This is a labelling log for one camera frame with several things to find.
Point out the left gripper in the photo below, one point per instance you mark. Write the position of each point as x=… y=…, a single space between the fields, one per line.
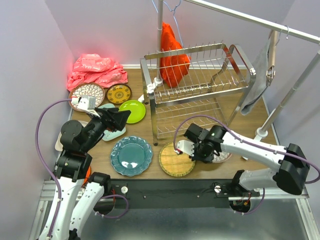
x=116 y=119

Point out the large floral brown-rim plate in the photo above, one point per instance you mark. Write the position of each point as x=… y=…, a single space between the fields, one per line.
x=222 y=157

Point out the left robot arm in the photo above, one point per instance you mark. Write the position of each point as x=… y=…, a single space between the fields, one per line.
x=75 y=194

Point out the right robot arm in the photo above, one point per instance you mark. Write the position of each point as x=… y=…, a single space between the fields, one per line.
x=285 y=168

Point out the pale blue rectangular dish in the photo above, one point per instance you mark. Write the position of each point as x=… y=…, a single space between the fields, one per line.
x=108 y=135

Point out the steel two-tier dish rack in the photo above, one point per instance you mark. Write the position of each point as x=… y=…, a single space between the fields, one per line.
x=218 y=81

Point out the yellow patterned dark plate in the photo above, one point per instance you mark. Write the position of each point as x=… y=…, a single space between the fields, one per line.
x=118 y=94

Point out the lime green plate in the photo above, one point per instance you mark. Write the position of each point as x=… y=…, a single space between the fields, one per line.
x=137 y=111

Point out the small floral brown-rim plate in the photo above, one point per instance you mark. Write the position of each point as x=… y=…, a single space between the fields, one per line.
x=92 y=93

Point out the teal scalloped plate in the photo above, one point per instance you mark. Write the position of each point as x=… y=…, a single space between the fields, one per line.
x=131 y=156

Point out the pink plastic bag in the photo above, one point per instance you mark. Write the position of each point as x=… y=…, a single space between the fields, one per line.
x=92 y=68

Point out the orange plate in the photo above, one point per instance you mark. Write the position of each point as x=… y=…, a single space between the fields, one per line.
x=88 y=174

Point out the white ringed grey plate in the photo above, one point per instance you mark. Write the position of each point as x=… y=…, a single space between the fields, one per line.
x=58 y=145

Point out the orange cloth on hanger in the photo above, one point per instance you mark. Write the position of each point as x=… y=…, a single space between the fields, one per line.
x=172 y=68

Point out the woven bamboo tray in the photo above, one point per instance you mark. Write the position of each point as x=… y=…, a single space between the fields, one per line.
x=173 y=164

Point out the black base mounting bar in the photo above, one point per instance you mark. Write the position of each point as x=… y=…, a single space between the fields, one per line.
x=179 y=193

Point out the grey hanging towel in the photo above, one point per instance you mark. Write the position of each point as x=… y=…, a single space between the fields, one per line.
x=260 y=65

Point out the wooden clip hanger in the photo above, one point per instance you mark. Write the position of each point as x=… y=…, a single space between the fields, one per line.
x=274 y=38

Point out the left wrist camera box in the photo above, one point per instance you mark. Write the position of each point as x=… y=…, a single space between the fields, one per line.
x=85 y=103

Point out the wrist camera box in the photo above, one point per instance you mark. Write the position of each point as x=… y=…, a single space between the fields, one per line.
x=85 y=103
x=185 y=147

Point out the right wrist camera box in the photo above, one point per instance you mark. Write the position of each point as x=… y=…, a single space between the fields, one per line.
x=185 y=147

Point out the blue wire hanger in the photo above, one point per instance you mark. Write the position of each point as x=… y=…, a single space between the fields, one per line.
x=173 y=11

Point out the white clothes rack frame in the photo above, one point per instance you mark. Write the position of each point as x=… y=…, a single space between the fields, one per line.
x=261 y=132

